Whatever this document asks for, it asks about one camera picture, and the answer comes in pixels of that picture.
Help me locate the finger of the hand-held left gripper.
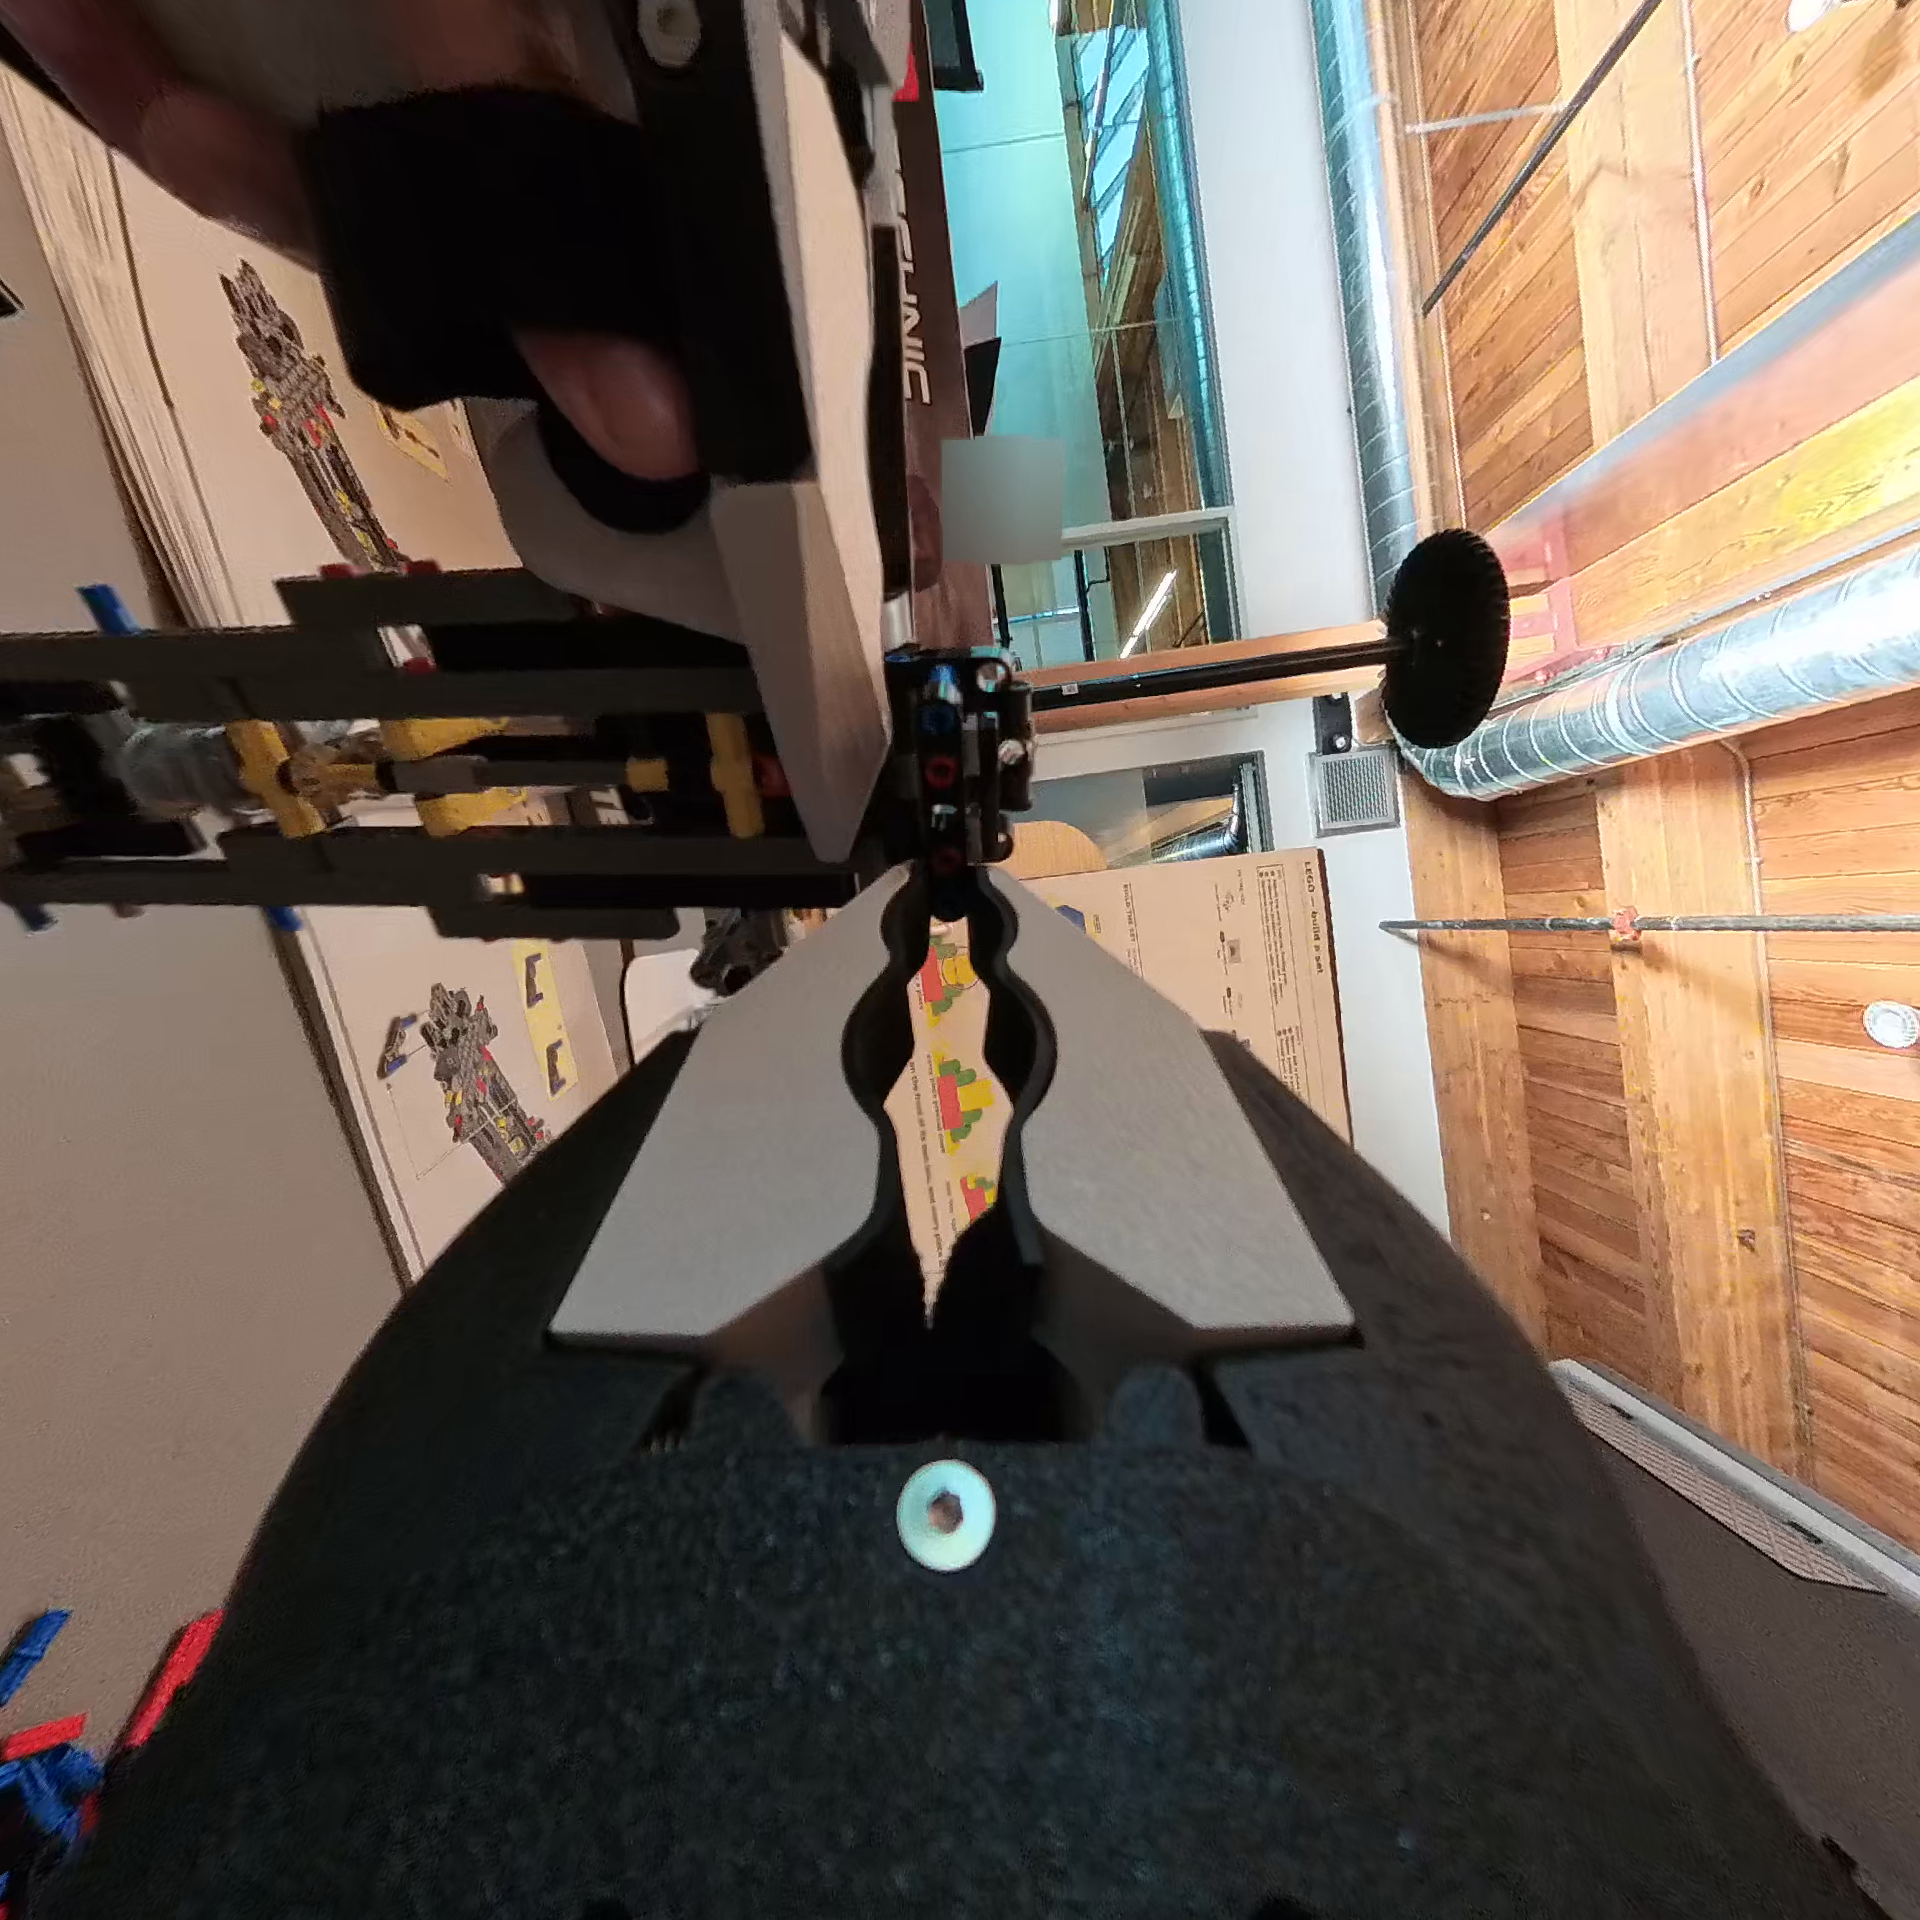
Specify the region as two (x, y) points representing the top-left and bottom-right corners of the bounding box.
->
(707, 0), (899, 867)

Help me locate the pile of lego pins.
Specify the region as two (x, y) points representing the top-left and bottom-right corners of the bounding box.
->
(0, 1601), (229, 1880)

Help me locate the silver ventilation duct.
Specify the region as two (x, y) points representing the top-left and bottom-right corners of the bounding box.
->
(1307, 0), (1424, 580)
(1394, 545), (1920, 807)

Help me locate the dark lego set box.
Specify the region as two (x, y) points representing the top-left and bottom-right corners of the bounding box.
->
(866, 0), (1010, 666)

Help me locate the person's left hand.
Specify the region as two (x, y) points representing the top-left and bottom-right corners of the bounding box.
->
(0, 0), (704, 486)

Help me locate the lego instruction booklet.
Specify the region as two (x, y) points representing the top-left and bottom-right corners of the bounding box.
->
(0, 71), (636, 1280)

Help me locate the grey wall vent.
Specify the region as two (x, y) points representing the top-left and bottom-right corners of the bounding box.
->
(1307, 743), (1407, 840)

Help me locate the printed instruction sheet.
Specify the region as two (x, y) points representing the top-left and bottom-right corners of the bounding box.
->
(896, 844), (1356, 1296)

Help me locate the long white ceiling vent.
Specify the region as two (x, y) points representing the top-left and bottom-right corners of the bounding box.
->
(1548, 1355), (1920, 1599)

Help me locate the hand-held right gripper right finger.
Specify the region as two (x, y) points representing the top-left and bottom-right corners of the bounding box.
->
(981, 869), (1360, 1399)

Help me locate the grey lego chassis assembly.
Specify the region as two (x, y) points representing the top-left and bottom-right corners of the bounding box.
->
(0, 558), (905, 996)

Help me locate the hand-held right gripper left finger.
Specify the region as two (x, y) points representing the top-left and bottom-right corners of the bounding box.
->
(543, 869), (919, 1407)

